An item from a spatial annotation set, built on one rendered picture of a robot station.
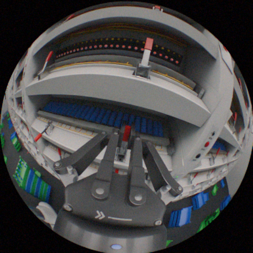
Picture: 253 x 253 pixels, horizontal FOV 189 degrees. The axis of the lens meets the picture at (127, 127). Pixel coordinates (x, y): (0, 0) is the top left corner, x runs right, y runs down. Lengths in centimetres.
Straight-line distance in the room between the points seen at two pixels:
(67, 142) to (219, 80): 42
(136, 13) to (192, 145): 32
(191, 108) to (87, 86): 18
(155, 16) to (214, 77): 18
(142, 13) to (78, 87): 20
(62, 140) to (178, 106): 30
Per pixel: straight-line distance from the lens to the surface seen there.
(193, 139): 23
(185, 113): 17
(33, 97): 48
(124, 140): 19
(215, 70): 25
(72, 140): 27
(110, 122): 26
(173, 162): 28
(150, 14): 21
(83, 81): 15
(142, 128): 27
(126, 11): 22
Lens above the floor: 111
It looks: 32 degrees down
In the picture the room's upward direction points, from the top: 14 degrees clockwise
